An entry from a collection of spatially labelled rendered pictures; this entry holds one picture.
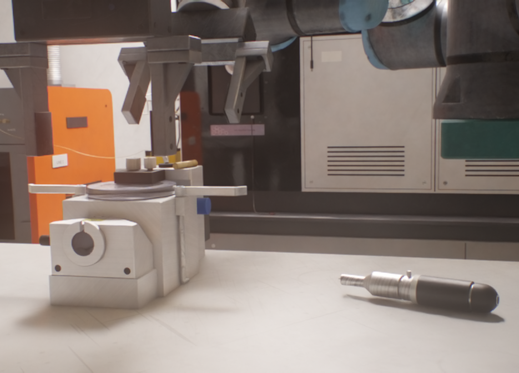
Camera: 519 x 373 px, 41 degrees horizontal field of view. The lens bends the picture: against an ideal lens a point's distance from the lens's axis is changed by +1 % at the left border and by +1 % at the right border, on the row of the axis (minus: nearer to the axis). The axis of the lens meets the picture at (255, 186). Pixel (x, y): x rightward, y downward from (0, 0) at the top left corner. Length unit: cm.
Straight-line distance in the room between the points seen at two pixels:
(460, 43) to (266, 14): 31
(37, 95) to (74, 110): 129
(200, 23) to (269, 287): 36
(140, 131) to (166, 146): 296
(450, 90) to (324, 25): 25
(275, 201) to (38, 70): 160
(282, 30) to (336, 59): 109
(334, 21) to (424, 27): 66
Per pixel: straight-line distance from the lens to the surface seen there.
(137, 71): 87
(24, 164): 181
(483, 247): 208
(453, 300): 61
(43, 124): 67
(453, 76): 116
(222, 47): 87
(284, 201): 221
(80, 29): 63
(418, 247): 208
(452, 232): 209
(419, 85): 210
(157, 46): 61
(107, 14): 62
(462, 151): 111
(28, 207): 183
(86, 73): 370
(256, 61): 84
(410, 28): 163
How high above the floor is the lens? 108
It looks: 7 degrees down
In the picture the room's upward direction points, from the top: 1 degrees counter-clockwise
